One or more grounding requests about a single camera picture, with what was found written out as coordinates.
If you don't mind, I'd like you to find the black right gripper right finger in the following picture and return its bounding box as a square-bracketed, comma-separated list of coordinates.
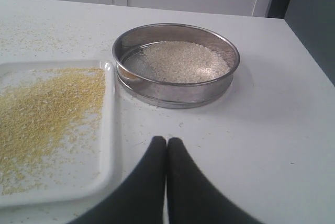
[166, 138, 260, 223]

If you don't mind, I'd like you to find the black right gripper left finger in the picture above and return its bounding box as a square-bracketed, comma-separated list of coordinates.
[71, 136, 167, 224]

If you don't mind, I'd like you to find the round steel mesh sieve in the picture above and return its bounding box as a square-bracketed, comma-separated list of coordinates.
[112, 23, 240, 108]

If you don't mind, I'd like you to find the grain mixture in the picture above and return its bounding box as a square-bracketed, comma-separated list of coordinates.
[143, 41, 230, 83]

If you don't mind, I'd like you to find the white square plastic tray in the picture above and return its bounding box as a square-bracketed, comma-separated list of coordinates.
[1, 60, 115, 208]

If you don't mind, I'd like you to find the yellow millet pile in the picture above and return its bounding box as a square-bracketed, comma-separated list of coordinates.
[1, 68, 106, 196]

